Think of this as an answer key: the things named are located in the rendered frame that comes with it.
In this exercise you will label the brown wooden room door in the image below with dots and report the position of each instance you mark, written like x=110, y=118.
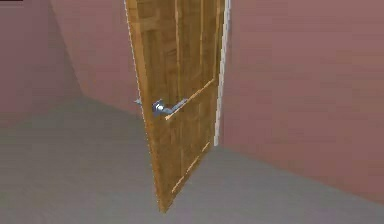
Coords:
x=186, y=60

